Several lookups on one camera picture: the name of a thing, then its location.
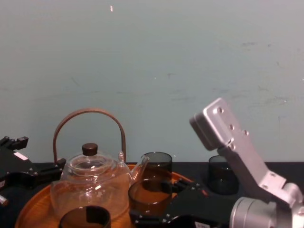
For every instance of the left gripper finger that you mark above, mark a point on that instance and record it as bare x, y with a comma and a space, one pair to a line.
47, 172
16, 143

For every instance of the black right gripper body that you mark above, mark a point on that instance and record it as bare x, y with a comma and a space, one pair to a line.
204, 209

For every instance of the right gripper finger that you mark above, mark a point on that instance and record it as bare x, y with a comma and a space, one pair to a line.
185, 186
152, 219

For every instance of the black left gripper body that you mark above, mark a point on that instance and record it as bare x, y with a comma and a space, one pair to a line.
14, 171

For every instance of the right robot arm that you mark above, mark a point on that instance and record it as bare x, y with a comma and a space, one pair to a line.
247, 166

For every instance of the smoky grey drinking glass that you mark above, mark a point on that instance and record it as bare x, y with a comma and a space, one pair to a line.
222, 180
147, 197
71, 218
158, 160

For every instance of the round orange wooden tray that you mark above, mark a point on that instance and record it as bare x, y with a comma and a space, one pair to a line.
35, 204

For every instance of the black table cloth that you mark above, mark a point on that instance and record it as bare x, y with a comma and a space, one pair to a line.
187, 169

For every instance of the glass teapot lid, brown knob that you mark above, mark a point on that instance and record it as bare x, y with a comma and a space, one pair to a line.
89, 149

